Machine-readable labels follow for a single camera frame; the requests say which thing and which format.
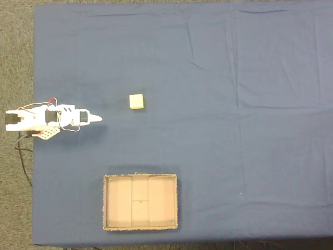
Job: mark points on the yellow foam block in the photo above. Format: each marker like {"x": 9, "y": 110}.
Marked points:
{"x": 136, "y": 101}

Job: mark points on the perforated base mounting plate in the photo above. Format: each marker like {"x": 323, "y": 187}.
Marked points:
{"x": 48, "y": 133}

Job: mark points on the blue table cloth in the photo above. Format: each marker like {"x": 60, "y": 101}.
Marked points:
{"x": 234, "y": 130}

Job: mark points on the shallow cardboard box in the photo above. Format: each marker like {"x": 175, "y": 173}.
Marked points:
{"x": 140, "y": 203}

